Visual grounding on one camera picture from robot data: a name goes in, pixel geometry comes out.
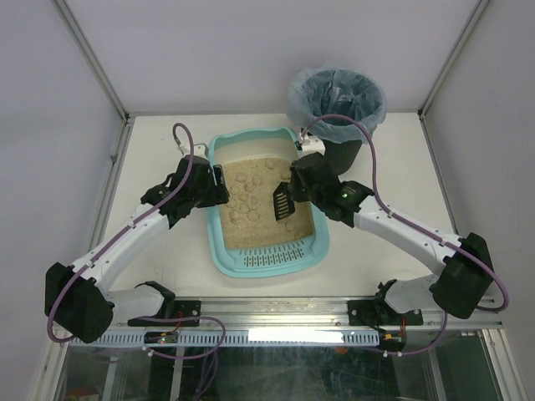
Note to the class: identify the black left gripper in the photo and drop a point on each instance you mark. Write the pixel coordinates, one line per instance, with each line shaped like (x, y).
(215, 184)

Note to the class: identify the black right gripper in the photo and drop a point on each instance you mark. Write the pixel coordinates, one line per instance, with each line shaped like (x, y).
(298, 184)

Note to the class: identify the black trash bin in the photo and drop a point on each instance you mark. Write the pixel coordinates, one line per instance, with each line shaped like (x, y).
(342, 154)

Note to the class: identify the black slotted litter scoop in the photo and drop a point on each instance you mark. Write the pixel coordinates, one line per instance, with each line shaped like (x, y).
(283, 205)

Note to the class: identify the teal plastic litter box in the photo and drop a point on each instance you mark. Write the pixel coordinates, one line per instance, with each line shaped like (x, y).
(264, 261)

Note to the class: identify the translucent blue bin liner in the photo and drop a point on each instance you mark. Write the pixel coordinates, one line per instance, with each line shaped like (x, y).
(306, 89)

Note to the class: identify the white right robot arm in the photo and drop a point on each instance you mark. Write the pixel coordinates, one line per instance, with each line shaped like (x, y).
(460, 267)

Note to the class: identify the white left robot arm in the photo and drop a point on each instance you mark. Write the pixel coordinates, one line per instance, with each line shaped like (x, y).
(79, 297)

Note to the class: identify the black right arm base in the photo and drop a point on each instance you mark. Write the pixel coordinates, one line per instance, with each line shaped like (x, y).
(377, 314)

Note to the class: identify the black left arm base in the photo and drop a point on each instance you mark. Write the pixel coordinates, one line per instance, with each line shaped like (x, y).
(184, 313)

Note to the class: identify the beige pellet cat litter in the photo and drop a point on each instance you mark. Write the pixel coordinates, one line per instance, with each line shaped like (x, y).
(266, 231)

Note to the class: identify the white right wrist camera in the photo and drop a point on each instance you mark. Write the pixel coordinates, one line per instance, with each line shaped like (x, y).
(309, 145)

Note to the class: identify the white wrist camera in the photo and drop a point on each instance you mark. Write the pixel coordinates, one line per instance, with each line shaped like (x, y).
(200, 150)
(309, 145)

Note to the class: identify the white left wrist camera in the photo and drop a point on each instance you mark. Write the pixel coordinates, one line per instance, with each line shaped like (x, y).
(200, 150)

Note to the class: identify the aluminium mounting rail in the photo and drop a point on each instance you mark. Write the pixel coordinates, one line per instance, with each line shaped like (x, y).
(242, 312)

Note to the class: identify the white slotted cable duct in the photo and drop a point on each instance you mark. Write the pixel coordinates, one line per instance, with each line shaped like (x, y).
(255, 337)

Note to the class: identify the left aluminium frame post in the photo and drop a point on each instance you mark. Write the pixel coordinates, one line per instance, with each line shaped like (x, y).
(76, 32)

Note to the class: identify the aluminium frame post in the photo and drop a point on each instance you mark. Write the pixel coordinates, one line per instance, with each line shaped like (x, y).
(76, 32)
(467, 30)

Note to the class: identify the right aluminium frame post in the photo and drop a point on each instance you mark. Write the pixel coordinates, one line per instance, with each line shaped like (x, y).
(467, 30)

